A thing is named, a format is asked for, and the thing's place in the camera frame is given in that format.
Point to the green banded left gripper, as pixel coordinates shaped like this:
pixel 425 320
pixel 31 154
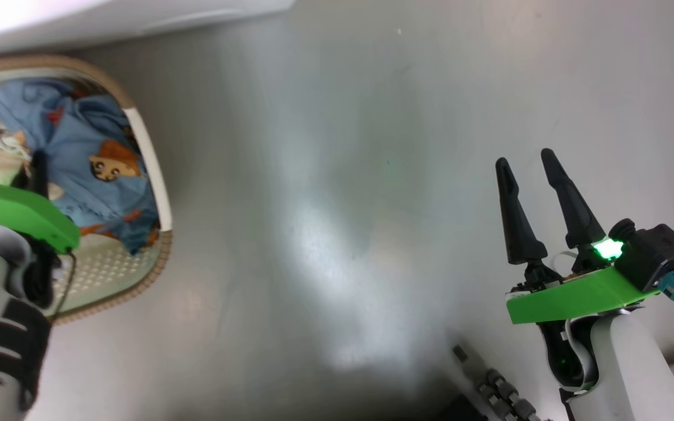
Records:
pixel 21 210

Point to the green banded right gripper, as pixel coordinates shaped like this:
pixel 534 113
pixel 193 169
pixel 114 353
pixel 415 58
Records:
pixel 571 301

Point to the white cream cloth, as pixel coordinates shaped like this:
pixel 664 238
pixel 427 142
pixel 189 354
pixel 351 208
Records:
pixel 0 131

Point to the blue cartoon print garment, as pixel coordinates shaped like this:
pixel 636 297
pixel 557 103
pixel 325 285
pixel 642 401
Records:
pixel 91 128

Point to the dark robot base with rollers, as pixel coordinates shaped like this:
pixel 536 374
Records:
pixel 504 389

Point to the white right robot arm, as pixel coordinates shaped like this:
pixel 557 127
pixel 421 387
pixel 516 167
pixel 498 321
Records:
pixel 629 368

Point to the cream perforated laundry basket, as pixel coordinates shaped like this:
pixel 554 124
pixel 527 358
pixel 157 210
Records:
pixel 150 164

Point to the white front-load washing machine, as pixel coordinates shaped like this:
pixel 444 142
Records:
pixel 109 20

